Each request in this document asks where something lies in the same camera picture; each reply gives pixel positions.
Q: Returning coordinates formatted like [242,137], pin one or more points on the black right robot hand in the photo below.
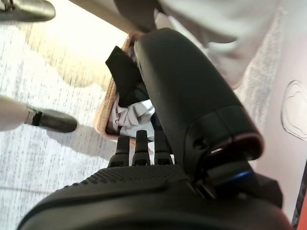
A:
[187,95]

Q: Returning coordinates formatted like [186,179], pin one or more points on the beige shirt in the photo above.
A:
[129,115]

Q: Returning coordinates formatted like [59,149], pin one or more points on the black garment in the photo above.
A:
[124,76]

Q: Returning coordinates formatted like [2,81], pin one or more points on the bed with grey cover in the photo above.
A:
[216,21]

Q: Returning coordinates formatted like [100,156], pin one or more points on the brown woven basket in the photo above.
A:
[106,105]

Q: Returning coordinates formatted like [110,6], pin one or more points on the white textured blanket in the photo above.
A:
[261,72]

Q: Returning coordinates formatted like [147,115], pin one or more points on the grey streaked rug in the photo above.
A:
[48,83]

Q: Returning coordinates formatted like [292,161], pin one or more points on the silver left robot leg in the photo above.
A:
[31,9]

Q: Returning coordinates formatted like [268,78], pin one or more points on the brown upholstered bed frame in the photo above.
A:
[96,9]

